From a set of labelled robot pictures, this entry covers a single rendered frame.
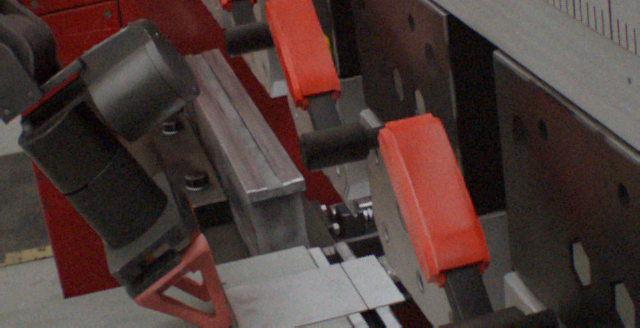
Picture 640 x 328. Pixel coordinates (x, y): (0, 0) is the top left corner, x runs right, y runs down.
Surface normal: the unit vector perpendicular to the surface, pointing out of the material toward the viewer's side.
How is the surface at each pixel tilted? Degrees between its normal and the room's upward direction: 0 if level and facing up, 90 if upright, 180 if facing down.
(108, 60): 81
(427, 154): 39
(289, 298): 0
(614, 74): 90
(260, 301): 0
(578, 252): 90
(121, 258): 28
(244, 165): 0
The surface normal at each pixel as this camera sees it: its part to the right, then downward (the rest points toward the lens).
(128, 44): -0.04, 0.23
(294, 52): 0.04, -0.51
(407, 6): -0.96, 0.22
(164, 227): -0.58, -0.72
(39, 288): -0.14, -0.92
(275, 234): 0.24, 0.33
